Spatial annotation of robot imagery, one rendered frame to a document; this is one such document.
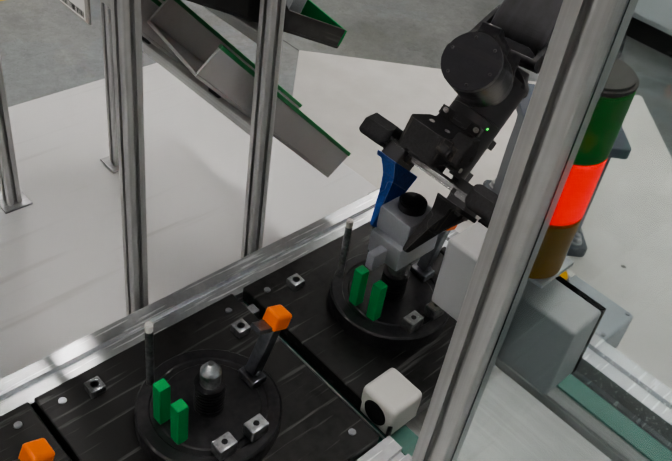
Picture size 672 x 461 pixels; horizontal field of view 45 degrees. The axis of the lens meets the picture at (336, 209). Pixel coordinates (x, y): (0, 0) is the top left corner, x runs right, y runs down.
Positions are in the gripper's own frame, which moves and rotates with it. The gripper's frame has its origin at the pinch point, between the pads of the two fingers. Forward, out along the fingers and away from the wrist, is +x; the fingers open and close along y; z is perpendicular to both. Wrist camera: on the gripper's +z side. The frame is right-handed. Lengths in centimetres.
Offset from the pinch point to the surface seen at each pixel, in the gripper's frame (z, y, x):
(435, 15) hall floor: -250, -170, -67
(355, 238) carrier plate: -13.5, -10.4, 7.4
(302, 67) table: -48, -60, -7
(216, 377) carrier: 14.2, 1.0, 21.8
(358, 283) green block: -2.5, -1.0, 9.6
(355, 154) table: -40, -33, 0
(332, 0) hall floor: -225, -205, -45
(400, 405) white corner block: -0.4, 11.7, 15.9
